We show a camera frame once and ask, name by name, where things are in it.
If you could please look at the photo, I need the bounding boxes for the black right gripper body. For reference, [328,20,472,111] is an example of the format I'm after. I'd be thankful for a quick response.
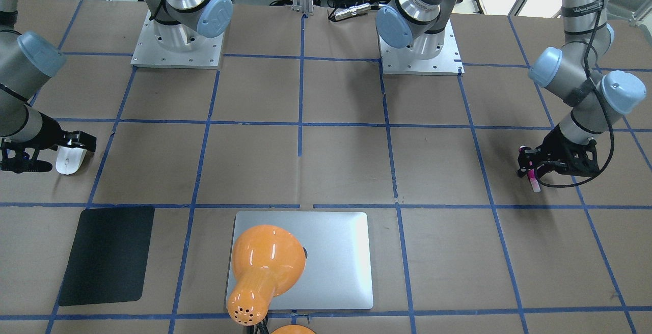
[2,115,96,174]

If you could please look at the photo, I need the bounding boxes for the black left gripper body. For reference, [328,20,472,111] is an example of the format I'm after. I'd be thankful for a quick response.
[518,127,600,178]

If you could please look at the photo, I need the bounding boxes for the pink highlighter pen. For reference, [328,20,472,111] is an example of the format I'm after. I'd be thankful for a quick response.
[527,169,541,192]

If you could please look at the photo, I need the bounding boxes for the white computer mouse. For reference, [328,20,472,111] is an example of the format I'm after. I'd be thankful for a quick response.
[55,141,88,175]

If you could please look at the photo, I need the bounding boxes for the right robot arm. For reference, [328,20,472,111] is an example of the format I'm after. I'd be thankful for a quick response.
[1,0,233,175]

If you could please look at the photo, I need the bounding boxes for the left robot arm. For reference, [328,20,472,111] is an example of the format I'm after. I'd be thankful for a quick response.
[375,0,646,181]

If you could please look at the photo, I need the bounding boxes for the black mousepad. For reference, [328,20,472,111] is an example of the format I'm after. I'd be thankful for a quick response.
[59,206,155,307]

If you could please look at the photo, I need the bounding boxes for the silver laptop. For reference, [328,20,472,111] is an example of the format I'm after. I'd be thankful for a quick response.
[233,210,373,311]

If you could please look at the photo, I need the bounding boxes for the orange desk lamp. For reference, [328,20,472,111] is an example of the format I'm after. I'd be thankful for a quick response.
[226,225,308,333]

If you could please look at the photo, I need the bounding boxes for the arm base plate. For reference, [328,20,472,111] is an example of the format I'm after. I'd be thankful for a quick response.
[131,12,225,69]
[378,21,465,76]

